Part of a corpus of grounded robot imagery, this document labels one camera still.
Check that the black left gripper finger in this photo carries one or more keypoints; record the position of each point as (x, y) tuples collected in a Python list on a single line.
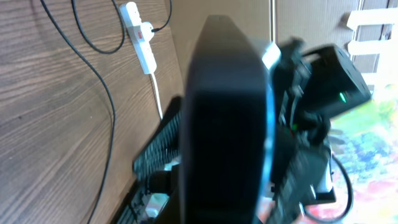
[(134, 208)]

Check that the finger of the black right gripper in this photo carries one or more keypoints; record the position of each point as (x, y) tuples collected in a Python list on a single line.
[(162, 147)]

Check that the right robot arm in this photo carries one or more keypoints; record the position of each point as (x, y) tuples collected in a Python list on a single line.
[(306, 96)]

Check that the white power strip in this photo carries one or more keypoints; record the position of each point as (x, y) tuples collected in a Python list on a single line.
[(131, 17)]

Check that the colourful painted floor mat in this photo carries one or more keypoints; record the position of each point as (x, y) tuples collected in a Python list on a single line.
[(365, 141)]

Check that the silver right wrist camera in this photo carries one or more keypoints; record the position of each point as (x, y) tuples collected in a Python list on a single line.
[(271, 55)]

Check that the Samsung Galaxy smartphone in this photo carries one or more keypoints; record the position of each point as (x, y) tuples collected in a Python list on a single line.
[(227, 126)]

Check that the white USB charger plug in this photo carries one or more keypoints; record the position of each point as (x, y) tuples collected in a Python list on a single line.
[(143, 31)]

